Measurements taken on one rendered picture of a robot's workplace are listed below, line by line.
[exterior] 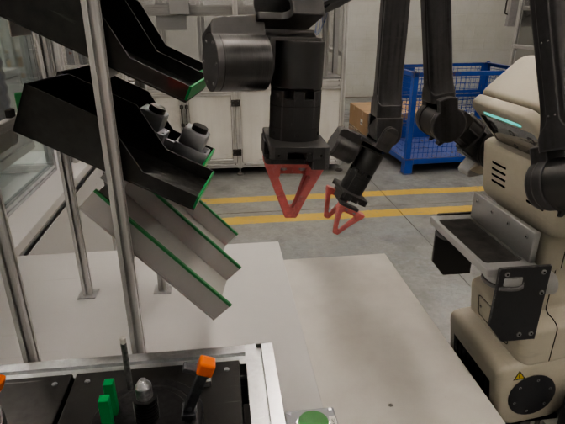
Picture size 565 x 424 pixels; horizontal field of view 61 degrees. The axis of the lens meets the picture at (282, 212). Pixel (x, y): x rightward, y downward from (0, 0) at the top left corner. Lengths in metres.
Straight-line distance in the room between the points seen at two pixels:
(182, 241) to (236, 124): 3.74
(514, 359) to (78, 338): 0.89
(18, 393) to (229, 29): 0.57
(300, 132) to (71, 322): 0.75
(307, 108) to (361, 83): 8.97
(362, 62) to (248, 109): 5.10
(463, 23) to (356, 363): 9.39
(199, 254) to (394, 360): 0.42
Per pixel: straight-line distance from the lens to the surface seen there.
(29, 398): 0.79
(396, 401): 0.89
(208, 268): 0.91
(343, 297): 1.13
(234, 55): 0.49
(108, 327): 1.08
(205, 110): 4.60
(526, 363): 1.13
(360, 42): 9.40
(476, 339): 1.18
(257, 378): 0.75
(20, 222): 1.70
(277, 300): 1.11
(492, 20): 10.37
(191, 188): 0.80
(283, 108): 0.52
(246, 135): 4.66
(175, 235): 0.91
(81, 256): 1.16
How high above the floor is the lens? 1.46
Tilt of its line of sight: 22 degrees down
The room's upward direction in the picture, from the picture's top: straight up
